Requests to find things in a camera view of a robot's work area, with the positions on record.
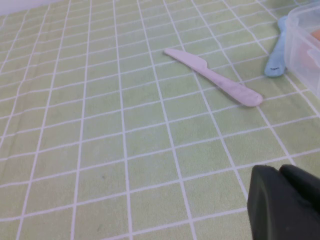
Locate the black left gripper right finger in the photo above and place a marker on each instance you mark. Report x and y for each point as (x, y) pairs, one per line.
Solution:
(305, 185)

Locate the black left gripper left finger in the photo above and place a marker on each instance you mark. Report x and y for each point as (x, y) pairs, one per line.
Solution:
(270, 205)

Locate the clear plastic egg box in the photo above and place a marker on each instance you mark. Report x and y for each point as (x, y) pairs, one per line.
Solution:
(292, 50)

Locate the orange plastic egg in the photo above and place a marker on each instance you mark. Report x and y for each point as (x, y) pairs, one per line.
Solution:
(317, 35)

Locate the light blue plastic fork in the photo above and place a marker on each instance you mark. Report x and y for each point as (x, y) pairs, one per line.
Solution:
(276, 60)

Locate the pink plastic knife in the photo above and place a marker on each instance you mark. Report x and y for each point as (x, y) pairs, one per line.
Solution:
(220, 80)

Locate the green checked tablecloth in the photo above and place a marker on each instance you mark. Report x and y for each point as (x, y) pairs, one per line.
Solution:
(100, 125)

